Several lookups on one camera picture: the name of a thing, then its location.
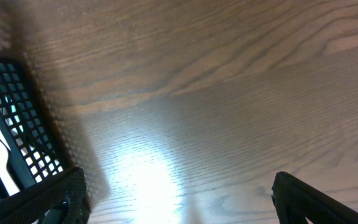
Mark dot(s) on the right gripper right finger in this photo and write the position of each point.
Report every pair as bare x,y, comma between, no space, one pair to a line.
297,202

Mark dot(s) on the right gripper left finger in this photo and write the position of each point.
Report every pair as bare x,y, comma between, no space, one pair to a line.
62,195

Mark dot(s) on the black perforated plastic basket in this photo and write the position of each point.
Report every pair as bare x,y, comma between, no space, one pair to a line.
34,152

